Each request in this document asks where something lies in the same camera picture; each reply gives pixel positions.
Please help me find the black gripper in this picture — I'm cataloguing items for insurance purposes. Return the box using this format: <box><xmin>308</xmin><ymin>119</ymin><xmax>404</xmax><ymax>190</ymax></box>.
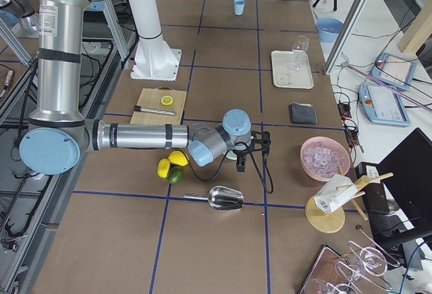
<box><xmin>236</xmin><ymin>144</ymin><xmax>253</xmax><ymax>172</ymax></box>

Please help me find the light blue cup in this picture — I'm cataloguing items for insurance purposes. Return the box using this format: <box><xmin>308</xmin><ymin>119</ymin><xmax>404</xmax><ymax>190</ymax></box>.
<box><xmin>234</xmin><ymin>0</ymin><xmax>246</xmax><ymax>16</ymax></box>

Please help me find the green bowl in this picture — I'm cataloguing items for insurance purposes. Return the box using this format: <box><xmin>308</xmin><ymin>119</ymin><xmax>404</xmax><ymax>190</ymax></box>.
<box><xmin>226</xmin><ymin>150</ymin><xmax>237</xmax><ymax>160</ymax></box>

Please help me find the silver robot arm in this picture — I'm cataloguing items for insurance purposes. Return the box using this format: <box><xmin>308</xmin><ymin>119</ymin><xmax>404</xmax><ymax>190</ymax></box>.
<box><xmin>1</xmin><ymin>0</ymin><xmax>39</xmax><ymax>38</ymax></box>
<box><xmin>19</xmin><ymin>0</ymin><xmax>252</xmax><ymax>175</ymax></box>

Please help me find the metal ice scoop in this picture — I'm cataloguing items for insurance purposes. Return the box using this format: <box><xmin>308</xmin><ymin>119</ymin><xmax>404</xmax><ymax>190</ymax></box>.
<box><xmin>184</xmin><ymin>185</ymin><xmax>244</xmax><ymax>211</ymax></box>

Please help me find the pink bowl of ice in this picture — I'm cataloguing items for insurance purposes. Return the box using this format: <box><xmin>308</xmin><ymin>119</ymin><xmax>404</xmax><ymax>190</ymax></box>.
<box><xmin>300</xmin><ymin>136</ymin><xmax>351</xmax><ymax>181</ymax></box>

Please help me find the green lime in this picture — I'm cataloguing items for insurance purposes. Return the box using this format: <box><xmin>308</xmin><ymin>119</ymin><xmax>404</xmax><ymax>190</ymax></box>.
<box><xmin>167</xmin><ymin>166</ymin><xmax>184</xmax><ymax>185</ymax></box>

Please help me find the yellow lemon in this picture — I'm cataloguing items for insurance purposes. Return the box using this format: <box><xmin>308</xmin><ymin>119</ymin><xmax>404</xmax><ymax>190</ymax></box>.
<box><xmin>168</xmin><ymin>150</ymin><xmax>189</xmax><ymax>167</ymax></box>
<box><xmin>157</xmin><ymin>158</ymin><xmax>171</xmax><ymax>179</ymax></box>

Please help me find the wooden stand with box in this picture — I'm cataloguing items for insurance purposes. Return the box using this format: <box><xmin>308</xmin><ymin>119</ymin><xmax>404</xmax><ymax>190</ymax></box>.
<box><xmin>305</xmin><ymin>173</ymin><xmax>394</xmax><ymax>233</ymax></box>

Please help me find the lemon half slice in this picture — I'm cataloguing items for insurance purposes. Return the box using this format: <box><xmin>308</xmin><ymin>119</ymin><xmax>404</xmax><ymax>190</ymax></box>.
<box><xmin>161</xmin><ymin>95</ymin><xmax>174</xmax><ymax>107</ymax></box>

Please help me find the cream bear tray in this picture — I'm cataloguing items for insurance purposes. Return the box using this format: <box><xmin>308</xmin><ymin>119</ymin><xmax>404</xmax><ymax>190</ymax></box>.
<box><xmin>271</xmin><ymin>51</ymin><xmax>314</xmax><ymax>90</ymax></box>

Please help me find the wooden cutting board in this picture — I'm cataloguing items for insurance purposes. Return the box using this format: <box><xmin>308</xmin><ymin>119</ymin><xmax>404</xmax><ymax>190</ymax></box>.
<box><xmin>130</xmin><ymin>88</ymin><xmax>187</xmax><ymax>125</ymax></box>

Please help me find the black power strip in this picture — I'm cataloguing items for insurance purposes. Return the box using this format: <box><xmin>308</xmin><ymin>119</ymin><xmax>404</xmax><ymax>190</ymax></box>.
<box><xmin>337</xmin><ymin>102</ymin><xmax>363</xmax><ymax>151</ymax></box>

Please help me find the steel muddler bar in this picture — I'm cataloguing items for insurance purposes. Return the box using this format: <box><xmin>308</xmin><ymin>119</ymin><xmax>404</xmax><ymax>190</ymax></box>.
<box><xmin>134</xmin><ymin>105</ymin><xmax>176</xmax><ymax>116</ymax></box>

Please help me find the clear wine glass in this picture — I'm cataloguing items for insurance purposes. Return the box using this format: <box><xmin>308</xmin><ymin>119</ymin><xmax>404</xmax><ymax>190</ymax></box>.
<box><xmin>288</xmin><ymin>35</ymin><xmax>309</xmax><ymax>72</ymax></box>

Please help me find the lower teach pendant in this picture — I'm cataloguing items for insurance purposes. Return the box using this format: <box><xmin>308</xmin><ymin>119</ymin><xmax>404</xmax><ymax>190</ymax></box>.
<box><xmin>358</xmin><ymin>83</ymin><xmax>411</xmax><ymax>127</ymax></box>

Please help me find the teach pendant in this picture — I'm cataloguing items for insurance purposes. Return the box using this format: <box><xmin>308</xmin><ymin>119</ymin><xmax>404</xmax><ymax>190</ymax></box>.
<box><xmin>371</xmin><ymin>53</ymin><xmax>416</xmax><ymax>91</ymax></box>
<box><xmin>358</xmin><ymin>83</ymin><xmax>411</xmax><ymax>127</ymax></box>

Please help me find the tray with glasses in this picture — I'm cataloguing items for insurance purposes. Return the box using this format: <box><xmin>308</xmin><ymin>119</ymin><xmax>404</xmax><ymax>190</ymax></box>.
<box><xmin>298</xmin><ymin>239</ymin><xmax>400</xmax><ymax>293</ymax></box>

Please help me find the light blue bucket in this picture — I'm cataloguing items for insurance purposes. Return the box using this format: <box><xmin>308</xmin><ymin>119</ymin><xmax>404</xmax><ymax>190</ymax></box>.
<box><xmin>316</xmin><ymin>18</ymin><xmax>344</xmax><ymax>42</ymax></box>

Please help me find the black monitor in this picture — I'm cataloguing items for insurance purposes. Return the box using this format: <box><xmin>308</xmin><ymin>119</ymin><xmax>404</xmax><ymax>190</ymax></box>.
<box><xmin>357</xmin><ymin>127</ymin><xmax>432</xmax><ymax>251</ymax></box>

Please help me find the upper teach pendant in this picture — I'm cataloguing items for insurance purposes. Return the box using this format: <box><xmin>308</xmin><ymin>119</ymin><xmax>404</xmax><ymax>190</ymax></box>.
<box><xmin>371</xmin><ymin>53</ymin><xmax>416</xmax><ymax>91</ymax></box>

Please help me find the aluminium frame post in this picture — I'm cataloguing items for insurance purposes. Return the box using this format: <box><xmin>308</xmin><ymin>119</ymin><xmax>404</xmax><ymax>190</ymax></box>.
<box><xmin>323</xmin><ymin>0</ymin><xmax>368</xmax><ymax>75</ymax></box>

